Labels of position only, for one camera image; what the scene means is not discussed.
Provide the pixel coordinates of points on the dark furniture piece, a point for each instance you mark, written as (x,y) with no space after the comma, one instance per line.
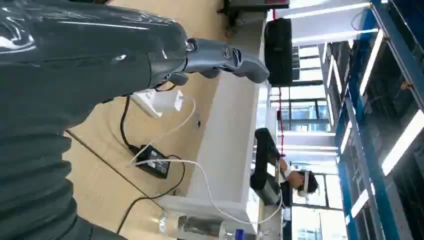
(251,5)

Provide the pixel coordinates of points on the ribbed grey left arm sleeve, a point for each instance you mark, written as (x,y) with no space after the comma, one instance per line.
(33,185)

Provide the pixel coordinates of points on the large black monitor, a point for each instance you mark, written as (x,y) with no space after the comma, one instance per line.
(278,51)

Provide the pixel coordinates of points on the white plug-in charger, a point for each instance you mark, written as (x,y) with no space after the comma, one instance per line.
(167,101)

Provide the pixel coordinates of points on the white power strip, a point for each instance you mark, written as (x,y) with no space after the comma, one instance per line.
(144,101)

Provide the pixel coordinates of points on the person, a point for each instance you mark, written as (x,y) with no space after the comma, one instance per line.
(298,180)

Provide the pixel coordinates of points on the white desk partition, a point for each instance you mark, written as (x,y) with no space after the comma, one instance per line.
(225,145)

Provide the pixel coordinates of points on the long ceiling light strip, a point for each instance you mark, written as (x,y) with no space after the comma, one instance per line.
(360,202)
(402,142)
(346,137)
(371,63)

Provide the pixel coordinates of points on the black power adapter brick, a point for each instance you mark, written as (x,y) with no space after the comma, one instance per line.
(154,162)

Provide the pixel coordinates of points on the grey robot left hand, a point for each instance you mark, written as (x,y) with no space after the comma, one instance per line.
(82,56)

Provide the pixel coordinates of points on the clear plastic water bottle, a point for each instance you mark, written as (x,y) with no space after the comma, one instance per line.
(198,227)

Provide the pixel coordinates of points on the blue steel frame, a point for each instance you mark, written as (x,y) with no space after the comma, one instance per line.
(352,132)

